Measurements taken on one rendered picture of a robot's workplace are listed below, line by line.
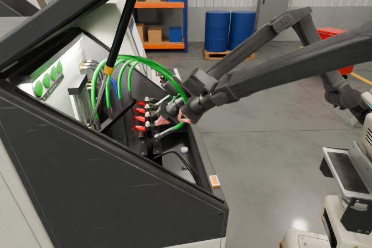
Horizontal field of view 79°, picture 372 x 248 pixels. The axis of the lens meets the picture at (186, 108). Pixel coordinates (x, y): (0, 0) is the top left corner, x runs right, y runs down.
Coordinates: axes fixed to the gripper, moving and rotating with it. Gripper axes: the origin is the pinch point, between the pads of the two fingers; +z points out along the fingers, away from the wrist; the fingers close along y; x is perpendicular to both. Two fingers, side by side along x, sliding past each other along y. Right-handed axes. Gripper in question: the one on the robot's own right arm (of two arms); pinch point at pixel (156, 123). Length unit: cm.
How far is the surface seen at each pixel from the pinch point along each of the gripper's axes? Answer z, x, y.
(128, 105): 12.8, -15.1, 12.6
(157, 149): 8.9, 2.3, -8.3
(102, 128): 15.1, 5.7, 15.7
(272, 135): 13, -151, -152
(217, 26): 12, -469, -59
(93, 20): -3, -28, 50
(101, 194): 4.1, 38.3, 6.5
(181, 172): 12.7, 1.0, -26.2
